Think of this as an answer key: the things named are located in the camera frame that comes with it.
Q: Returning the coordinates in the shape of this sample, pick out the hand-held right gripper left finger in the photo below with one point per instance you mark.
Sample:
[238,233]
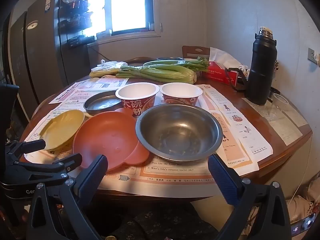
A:
[93,172]

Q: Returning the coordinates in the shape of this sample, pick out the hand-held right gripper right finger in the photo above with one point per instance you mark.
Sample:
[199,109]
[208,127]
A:
[221,177]

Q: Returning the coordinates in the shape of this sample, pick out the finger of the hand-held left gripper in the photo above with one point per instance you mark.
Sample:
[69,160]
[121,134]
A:
[62,165]
[35,145]

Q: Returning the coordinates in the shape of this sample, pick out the yellow plastic plate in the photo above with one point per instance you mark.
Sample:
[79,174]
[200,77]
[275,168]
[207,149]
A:
[62,127]

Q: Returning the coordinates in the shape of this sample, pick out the orange plastic plate with ears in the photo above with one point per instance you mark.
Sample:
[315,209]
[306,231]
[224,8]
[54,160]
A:
[107,140]

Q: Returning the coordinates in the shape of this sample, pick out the large steel bowl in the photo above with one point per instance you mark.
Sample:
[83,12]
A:
[180,132]

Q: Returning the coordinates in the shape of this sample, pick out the small steel plate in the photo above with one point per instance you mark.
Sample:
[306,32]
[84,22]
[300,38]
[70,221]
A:
[102,103]

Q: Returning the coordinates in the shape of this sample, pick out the red paper noodle bowl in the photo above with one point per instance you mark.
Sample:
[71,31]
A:
[181,92]
[137,92]

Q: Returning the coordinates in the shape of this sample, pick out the large spread newspaper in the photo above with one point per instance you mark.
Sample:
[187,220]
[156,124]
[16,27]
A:
[175,172]

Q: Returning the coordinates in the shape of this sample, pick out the patterned light cloth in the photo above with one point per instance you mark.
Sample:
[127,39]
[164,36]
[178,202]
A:
[305,200]

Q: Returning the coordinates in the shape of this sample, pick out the newspaper with pink masthead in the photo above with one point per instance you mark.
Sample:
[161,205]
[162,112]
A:
[100,85]

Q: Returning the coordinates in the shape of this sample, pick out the dark grey refrigerator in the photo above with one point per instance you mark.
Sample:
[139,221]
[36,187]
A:
[37,55]

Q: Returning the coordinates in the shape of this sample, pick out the clear plastic cup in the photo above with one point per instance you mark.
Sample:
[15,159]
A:
[281,102]

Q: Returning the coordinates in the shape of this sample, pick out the plastic bag of yellow vegetables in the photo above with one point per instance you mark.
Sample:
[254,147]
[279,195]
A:
[105,71]

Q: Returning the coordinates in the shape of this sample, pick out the red tissue box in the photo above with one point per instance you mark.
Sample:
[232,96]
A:
[220,72]

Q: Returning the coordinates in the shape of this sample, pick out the thick celery bunch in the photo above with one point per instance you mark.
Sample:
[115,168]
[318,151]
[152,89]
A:
[160,75]

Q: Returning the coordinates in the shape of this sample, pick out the black thermos bottle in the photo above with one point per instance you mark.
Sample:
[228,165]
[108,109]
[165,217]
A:
[262,65]

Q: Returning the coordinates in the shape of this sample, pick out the curved wooden chair back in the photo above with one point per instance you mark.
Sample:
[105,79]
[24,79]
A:
[140,59]

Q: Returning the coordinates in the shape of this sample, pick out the leafy celery bunch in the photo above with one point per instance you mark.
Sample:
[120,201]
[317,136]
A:
[175,62]

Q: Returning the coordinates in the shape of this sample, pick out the wooden chair with cutout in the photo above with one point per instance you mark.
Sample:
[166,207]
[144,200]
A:
[195,52]

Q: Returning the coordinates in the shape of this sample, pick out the small steel bowl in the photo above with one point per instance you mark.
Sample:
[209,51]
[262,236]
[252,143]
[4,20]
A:
[170,58]

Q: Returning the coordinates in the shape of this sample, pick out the black hanging storage rack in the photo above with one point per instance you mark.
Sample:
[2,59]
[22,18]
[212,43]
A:
[77,17]

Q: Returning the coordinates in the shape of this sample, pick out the window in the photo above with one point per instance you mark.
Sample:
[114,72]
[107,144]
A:
[120,5]

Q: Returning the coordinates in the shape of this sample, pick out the wall socket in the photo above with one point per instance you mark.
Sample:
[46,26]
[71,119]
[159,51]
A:
[313,55]

